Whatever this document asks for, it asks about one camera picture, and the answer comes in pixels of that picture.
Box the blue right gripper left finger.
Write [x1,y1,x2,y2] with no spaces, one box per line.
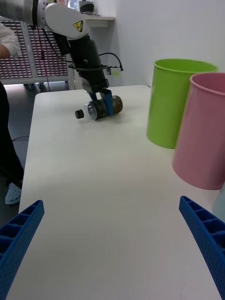
[0,199,45,300]

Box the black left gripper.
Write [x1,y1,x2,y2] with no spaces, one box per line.
[78,67,115,117]

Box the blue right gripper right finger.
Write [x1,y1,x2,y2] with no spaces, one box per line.
[179,195,225,300]

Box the brown bottle with black cap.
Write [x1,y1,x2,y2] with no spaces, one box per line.
[75,95,124,121]

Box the person's forearm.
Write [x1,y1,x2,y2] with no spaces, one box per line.
[0,16,23,59]

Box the person's hand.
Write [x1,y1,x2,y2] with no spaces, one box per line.
[0,44,11,59]

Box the pale blue perforated slipper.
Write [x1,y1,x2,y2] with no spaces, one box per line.
[4,182,23,205]

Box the small parts drawer cabinet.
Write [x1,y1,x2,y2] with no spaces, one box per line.
[28,23,69,78]
[0,21,33,80]

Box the yellow-green plastic bin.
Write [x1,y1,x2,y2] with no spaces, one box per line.
[146,58,219,150]

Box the pink plastic bin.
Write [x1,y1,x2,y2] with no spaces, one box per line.
[172,72,225,190]

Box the person's leg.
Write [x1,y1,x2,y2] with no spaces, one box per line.
[0,81,25,188]

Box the white wall shelf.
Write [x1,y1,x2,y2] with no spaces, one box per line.
[83,15,115,28]

